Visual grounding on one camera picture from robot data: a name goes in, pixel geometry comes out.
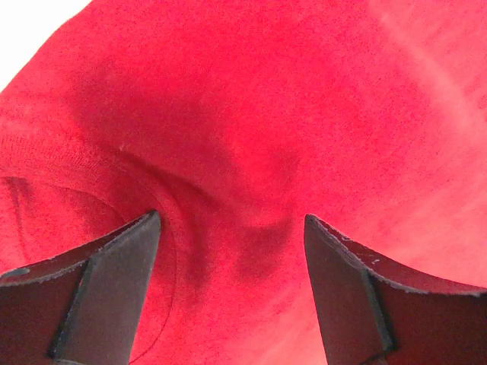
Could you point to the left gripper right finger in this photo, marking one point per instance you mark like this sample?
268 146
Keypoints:
374 310

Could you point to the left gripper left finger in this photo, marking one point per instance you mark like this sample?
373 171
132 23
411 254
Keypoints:
83 306

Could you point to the red t shirt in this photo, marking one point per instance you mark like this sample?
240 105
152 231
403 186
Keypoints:
235 119

